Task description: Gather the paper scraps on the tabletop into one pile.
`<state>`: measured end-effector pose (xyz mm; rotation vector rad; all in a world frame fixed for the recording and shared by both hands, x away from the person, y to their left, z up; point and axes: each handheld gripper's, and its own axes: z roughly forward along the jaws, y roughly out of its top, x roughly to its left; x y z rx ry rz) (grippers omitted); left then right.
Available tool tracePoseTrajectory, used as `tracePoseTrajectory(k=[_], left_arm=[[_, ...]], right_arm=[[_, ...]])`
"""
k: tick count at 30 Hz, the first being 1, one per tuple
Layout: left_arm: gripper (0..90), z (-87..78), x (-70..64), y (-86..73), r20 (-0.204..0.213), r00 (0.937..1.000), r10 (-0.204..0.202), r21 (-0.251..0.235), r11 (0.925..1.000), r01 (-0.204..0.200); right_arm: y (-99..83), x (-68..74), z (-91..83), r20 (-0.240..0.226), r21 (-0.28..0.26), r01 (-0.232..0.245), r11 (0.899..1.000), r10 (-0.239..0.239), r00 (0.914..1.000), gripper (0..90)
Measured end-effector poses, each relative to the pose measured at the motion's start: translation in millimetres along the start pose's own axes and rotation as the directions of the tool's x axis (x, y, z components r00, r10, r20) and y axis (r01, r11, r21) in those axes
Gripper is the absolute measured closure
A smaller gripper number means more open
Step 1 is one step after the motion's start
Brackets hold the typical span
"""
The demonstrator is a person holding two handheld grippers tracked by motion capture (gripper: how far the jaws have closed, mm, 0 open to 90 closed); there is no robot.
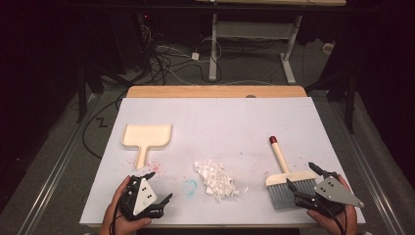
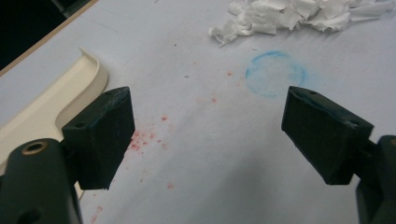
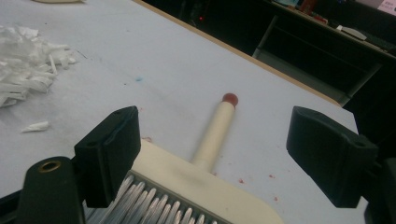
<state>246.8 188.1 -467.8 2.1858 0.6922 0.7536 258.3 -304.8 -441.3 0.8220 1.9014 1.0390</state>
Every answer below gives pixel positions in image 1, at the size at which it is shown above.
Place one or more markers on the wooden table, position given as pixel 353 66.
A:
pixel 212 91

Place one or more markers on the white power adapter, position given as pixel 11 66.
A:
pixel 195 56

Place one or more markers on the cream hand brush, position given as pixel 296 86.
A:
pixel 284 163

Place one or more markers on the scattered red crumbs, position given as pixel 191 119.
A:
pixel 153 166

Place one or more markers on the pile of white paper scraps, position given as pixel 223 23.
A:
pixel 217 181

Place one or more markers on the aluminium floor rail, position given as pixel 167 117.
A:
pixel 368 176
pixel 55 176

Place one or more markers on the person's left hand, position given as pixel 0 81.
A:
pixel 109 215

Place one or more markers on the black metal stand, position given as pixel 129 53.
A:
pixel 81 98
pixel 349 104

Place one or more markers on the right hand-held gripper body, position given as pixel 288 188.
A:
pixel 334 192

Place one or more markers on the white table mat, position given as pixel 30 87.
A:
pixel 212 114

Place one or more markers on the cream dustpan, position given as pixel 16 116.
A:
pixel 147 135

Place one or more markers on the person's right hand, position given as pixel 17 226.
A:
pixel 326 223

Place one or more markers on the white desk frame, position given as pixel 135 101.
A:
pixel 253 31

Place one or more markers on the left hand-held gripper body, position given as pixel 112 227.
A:
pixel 143 196

